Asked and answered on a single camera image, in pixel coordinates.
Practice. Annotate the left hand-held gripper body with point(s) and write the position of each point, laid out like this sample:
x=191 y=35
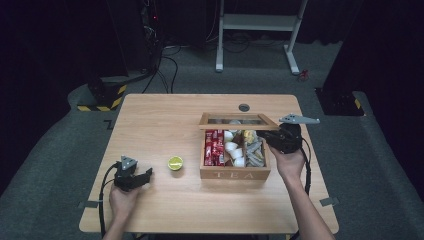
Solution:
x=126 y=178

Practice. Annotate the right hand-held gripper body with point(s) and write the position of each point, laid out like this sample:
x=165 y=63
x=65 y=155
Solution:
x=289 y=138

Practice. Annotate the wooden tea box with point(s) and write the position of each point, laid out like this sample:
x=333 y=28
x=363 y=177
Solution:
x=233 y=174

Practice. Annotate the person's left hand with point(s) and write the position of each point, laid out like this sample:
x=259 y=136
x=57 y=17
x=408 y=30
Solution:
x=122 y=201

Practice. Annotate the person's right hand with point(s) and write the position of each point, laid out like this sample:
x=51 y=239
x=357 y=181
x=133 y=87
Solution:
x=290 y=164

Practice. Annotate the yellow sachet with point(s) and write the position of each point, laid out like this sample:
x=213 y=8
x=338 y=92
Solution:
x=249 y=136

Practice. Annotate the pile of grey sachets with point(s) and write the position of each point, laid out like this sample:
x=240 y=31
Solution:
x=255 y=155

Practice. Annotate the small cup with lime-green lid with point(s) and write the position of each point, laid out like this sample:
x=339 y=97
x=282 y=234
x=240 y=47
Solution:
x=175 y=163

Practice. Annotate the small white creamer cup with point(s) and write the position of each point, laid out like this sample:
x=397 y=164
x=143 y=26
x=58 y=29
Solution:
x=239 y=162
x=231 y=146
x=228 y=135
x=237 y=153

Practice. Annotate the grey tape strip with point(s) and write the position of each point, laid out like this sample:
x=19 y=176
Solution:
x=328 y=201
x=89 y=204

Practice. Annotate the row of red sachets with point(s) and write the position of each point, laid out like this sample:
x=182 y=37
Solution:
x=213 y=148

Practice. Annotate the black base with yellow mark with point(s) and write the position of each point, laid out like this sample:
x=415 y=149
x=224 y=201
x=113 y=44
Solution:
x=338 y=101

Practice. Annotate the small red floor item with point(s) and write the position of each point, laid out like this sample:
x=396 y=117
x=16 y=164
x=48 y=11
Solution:
x=302 y=75

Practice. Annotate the black yellow striped stand base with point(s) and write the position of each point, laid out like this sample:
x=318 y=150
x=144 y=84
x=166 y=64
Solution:
x=106 y=95

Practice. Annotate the white metal stand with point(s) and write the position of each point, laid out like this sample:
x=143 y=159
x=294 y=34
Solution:
x=256 y=22

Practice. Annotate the dark equipment rack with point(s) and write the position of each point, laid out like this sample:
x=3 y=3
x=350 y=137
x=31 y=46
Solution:
x=133 y=33

